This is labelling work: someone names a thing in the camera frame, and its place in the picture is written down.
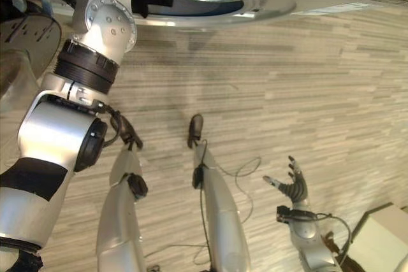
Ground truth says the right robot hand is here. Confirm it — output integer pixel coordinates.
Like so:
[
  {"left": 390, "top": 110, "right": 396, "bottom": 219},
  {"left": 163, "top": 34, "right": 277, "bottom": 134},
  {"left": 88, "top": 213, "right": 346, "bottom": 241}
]
[{"left": 262, "top": 155, "right": 309, "bottom": 204}]

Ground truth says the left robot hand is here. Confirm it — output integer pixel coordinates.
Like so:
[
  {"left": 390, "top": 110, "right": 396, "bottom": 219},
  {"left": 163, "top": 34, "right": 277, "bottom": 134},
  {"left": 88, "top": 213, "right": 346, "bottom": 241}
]
[{"left": 5, "top": 250, "right": 45, "bottom": 272}]

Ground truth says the grey laundry basket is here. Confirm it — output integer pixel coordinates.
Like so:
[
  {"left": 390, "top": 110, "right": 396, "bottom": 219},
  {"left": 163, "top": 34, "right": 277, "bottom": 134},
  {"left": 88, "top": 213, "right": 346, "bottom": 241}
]
[{"left": 0, "top": 0, "right": 63, "bottom": 110}]

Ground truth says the silver right robot leg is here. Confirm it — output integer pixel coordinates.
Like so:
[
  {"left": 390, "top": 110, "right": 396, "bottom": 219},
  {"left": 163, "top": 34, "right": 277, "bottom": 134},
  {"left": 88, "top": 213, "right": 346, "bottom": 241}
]
[{"left": 192, "top": 143, "right": 252, "bottom": 272}]

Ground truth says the silver robot leg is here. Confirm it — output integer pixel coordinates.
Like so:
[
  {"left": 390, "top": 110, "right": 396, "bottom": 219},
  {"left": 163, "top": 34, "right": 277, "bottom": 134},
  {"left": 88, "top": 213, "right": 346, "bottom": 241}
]
[
  {"left": 96, "top": 148, "right": 149, "bottom": 272},
  {"left": 192, "top": 143, "right": 252, "bottom": 272}
]

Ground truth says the white box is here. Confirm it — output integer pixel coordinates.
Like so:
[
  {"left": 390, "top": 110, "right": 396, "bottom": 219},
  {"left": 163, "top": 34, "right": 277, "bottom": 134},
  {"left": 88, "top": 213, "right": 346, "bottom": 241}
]
[{"left": 349, "top": 201, "right": 408, "bottom": 272}]

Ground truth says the silver left robot leg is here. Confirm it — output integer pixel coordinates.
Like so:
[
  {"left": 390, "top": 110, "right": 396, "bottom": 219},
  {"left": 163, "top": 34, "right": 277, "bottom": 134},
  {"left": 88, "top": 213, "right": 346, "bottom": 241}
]
[{"left": 96, "top": 148, "right": 149, "bottom": 272}]

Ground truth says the dark right robot foot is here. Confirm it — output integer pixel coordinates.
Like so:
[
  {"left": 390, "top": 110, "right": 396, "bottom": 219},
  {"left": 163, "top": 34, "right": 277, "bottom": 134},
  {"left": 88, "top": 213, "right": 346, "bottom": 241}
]
[{"left": 187, "top": 113, "right": 205, "bottom": 150}]

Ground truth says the dark robot foot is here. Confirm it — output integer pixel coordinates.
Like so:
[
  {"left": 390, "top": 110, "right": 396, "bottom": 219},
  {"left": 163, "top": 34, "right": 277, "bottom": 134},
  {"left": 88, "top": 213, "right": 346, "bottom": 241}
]
[
  {"left": 119, "top": 115, "right": 144, "bottom": 150},
  {"left": 187, "top": 113, "right": 205, "bottom": 150}
]

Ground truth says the dark left robot foot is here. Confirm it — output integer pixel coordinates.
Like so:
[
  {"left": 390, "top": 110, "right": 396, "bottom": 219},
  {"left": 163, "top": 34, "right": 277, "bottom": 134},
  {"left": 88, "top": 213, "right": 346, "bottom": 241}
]
[{"left": 119, "top": 115, "right": 144, "bottom": 150}]

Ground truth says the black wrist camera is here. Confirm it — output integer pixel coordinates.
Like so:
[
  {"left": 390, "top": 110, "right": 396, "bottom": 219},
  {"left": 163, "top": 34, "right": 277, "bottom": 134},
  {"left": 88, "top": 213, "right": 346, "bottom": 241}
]
[{"left": 276, "top": 205, "right": 293, "bottom": 224}]

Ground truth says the thin grey floor cable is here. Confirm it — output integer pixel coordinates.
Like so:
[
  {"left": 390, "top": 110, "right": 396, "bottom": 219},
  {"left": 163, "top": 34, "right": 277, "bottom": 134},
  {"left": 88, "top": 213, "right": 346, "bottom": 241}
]
[{"left": 143, "top": 156, "right": 263, "bottom": 266}]

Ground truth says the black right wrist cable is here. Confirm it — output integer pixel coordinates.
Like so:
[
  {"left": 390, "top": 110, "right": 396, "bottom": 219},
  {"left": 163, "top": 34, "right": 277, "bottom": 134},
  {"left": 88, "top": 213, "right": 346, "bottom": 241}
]
[{"left": 295, "top": 211, "right": 353, "bottom": 259}]

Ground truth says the black leg cable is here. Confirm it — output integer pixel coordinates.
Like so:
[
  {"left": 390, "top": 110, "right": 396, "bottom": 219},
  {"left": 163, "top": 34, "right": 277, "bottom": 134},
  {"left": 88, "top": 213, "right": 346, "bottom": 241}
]
[{"left": 192, "top": 139, "right": 213, "bottom": 272}]

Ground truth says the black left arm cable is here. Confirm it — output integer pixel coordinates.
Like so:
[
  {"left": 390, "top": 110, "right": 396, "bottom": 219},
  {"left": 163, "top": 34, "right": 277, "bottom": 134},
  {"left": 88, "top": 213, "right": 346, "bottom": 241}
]
[{"left": 95, "top": 101, "right": 124, "bottom": 147}]

